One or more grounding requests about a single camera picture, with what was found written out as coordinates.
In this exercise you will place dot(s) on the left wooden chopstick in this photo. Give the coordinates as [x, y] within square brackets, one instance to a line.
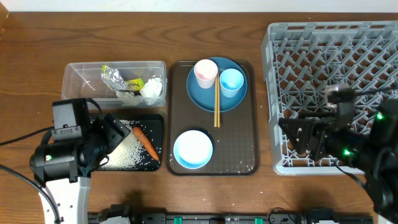
[215, 102]

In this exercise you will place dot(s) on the wooden chopstick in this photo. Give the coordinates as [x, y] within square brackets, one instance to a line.
[215, 102]
[218, 101]

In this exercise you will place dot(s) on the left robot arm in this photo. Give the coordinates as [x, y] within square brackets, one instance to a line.
[63, 168]

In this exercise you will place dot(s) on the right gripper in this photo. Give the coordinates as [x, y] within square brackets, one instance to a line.
[322, 129]

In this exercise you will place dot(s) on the light blue cup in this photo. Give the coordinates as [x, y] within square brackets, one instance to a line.
[231, 80]

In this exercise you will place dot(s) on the brown serving tray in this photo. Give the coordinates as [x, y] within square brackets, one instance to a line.
[235, 143]

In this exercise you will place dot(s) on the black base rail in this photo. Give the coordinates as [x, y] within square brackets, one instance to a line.
[272, 218]

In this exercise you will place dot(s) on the orange carrot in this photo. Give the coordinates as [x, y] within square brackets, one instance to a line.
[141, 137]

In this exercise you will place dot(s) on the foil snack wrapper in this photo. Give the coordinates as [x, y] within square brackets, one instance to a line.
[114, 80]

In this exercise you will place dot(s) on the black plastic tray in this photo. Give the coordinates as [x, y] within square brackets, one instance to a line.
[155, 124]

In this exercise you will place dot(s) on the white tissue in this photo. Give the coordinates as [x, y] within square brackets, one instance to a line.
[151, 90]
[128, 98]

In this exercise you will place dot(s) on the clear plastic bin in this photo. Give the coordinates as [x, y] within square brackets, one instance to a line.
[83, 80]

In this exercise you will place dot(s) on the right wooden chopstick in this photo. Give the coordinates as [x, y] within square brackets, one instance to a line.
[218, 101]

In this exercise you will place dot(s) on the pink cup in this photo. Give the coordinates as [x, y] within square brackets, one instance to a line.
[205, 72]

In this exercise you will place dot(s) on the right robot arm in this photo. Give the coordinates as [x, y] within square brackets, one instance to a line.
[375, 153]

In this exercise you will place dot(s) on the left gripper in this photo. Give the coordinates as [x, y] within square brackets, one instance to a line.
[116, 132]

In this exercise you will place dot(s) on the light blue rice bowl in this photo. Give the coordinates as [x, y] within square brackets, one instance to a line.
[193, 149]

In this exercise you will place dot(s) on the grey dishwasher rack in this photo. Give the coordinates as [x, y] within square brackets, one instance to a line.
[299, 59]

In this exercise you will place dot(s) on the spilled white rice pile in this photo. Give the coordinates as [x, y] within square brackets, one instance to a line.
[127, 152]

